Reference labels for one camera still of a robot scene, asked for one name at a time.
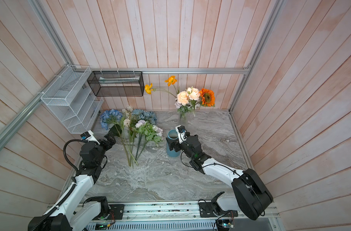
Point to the purple white flower bouquet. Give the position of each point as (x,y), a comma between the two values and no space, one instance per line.
(188,108)

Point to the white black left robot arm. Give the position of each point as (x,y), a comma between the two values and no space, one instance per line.
(62,216)

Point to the teal cylindrical vase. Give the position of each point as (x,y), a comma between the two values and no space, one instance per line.
(171,141)

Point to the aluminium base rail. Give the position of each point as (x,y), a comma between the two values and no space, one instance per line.
(171,216)

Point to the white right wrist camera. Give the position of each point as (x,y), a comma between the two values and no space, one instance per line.
(182,133)

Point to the clear ribbed glass vase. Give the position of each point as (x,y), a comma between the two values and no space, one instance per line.
(183,119)

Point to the black wire mesh basket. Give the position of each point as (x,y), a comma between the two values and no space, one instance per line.
(117,83)

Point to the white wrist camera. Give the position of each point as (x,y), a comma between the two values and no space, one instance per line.
(182,133)
(89,136)

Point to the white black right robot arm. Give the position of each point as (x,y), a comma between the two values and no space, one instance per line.
(250,195)

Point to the pink white green bouquet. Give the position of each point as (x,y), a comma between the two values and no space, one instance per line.
(141,133)

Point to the aluminium frame rail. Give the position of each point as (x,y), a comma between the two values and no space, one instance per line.
(228,70)

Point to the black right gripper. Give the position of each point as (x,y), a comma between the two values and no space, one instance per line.
(172,144)

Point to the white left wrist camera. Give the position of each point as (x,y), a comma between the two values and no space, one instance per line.
(89,136)

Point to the yellow orange poppy stem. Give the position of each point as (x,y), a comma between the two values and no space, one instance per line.
(171,81)

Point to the light blue hydrangea stem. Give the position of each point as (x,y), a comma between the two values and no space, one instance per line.
(118,124)

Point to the peach pink rose stem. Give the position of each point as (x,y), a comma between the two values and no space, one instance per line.
(190,93)

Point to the orange gerbera flower stem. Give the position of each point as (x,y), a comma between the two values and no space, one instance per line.
(207,98)

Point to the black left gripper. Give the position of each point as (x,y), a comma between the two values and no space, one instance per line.
(112,140)

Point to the white wire mesh shelf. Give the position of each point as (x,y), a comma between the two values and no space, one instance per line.
(72,100)

